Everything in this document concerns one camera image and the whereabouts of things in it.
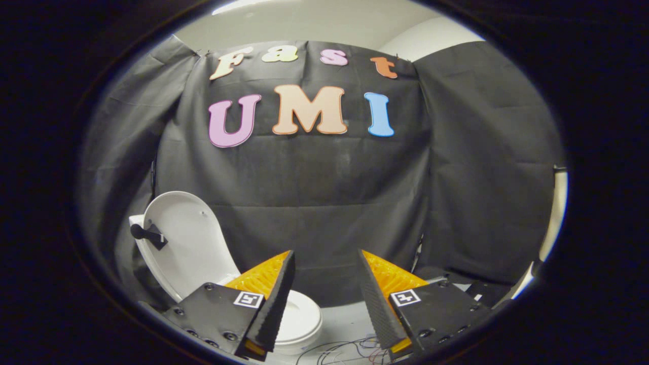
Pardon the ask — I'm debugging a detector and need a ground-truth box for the black backdrop cloth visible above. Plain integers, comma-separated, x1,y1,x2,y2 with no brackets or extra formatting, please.
79,35,566,307

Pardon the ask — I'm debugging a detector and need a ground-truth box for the white toilet lid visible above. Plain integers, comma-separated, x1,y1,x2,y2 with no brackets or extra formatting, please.
129,191,242,304

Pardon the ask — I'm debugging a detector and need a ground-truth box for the white ceramic toilet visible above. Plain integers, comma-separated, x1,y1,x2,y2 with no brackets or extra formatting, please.
129,215,323,355

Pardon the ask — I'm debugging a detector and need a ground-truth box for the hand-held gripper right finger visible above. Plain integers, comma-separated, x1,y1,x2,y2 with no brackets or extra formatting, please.
357,249,492,358

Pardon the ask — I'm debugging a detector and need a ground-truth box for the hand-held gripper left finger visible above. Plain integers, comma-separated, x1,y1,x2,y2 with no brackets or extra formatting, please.
162,249,296,361

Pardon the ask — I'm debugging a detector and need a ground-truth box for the tangle of thin cables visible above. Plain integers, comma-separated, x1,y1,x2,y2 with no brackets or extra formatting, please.
297,334,393,365

